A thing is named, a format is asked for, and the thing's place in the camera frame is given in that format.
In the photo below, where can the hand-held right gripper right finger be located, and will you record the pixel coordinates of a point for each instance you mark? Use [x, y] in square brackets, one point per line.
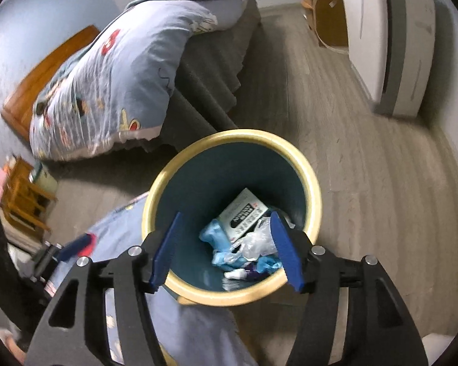
[286, 251]

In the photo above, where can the white paper sheet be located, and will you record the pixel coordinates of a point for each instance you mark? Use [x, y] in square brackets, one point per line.
[439, 350]

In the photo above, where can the white cardboard box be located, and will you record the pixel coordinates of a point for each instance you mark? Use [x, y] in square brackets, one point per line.
[240, 213]

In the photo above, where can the clear plastic bag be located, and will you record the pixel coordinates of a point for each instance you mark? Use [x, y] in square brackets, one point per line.
[257, 242]

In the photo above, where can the small green and white bin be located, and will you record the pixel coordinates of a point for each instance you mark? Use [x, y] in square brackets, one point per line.
[45, 179]

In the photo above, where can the blue cartoon print cushion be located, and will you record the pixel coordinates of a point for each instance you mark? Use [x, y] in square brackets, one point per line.
[198, 335]

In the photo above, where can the person's left hand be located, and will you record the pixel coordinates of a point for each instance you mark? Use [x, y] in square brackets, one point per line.
[7, 342]

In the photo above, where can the white air purifier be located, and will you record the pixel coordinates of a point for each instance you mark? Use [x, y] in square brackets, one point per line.
[366, 26]

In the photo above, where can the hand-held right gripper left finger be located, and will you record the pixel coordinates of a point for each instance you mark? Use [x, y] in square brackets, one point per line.
[168, 251]

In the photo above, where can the dark grey bed skirt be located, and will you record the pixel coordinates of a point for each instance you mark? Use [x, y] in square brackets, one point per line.
[210, 68]

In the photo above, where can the purple toothpaste tube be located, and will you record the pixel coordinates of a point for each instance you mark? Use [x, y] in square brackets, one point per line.
[248, 274]

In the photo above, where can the wooden bed headboard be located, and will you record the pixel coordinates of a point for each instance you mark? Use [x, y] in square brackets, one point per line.
[34, 91]

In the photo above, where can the wooden cabinet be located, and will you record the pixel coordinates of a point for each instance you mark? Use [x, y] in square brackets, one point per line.
[330, 19]

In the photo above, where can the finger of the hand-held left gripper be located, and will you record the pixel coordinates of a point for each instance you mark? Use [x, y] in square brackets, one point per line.
[74, 249]

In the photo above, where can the blue bin with yellow rim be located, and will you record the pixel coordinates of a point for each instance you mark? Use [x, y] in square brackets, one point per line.
[221, 175]

